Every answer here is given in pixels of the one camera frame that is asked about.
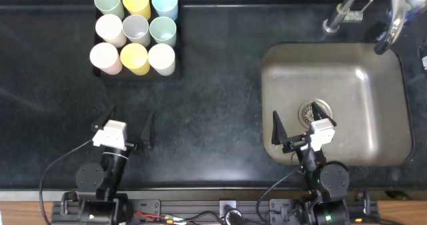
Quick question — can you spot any black tray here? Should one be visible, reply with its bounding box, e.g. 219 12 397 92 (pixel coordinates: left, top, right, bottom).
92 0 183 80

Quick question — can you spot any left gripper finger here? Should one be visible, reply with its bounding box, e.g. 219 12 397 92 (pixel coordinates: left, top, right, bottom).
139 111 156 151
91 103 117 132

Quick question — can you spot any steel sink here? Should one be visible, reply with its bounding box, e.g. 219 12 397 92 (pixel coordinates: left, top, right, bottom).
261 43 414 168

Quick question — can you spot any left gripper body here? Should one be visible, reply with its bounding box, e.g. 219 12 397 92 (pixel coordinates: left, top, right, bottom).
125 141 147 156

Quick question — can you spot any white cup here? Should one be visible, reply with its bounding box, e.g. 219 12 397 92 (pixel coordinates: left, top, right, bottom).
147 43 176 77
95 13 127 48

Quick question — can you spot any pink cup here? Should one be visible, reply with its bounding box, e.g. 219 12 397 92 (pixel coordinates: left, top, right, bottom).
89 42 123 75

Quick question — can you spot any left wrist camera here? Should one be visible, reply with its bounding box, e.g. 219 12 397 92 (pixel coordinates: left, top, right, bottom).
92 120 128 152

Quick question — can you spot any steel tap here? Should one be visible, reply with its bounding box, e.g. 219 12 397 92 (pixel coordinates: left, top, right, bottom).
322 0 414 55

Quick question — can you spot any mounting rail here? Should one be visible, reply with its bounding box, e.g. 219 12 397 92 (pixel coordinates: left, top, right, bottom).
51 198 380 225

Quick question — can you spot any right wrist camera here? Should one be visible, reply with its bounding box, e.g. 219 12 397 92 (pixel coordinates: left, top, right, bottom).
306 118 336 152

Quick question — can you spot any blue cup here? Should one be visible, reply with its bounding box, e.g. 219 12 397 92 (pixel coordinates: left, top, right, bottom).
151 0 179 21

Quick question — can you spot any yellow cup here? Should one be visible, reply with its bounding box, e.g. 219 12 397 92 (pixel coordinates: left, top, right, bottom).
119 43 151 76
121 0 151 21

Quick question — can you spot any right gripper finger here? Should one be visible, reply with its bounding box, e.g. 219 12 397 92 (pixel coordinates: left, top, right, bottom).
271 110 288 146
310 101 337 128

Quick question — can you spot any black cable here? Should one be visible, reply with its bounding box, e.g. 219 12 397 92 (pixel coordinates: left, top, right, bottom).
255 168 301 224
38 138 95 225

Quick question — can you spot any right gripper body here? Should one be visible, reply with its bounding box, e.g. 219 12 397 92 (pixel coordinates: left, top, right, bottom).
282 134 311 154

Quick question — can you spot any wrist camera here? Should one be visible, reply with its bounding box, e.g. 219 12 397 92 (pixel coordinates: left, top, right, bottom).
306 118 336 152
92 120 128 152

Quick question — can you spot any grey cup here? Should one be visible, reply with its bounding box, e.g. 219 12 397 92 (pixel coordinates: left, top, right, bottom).
121 14 151 47

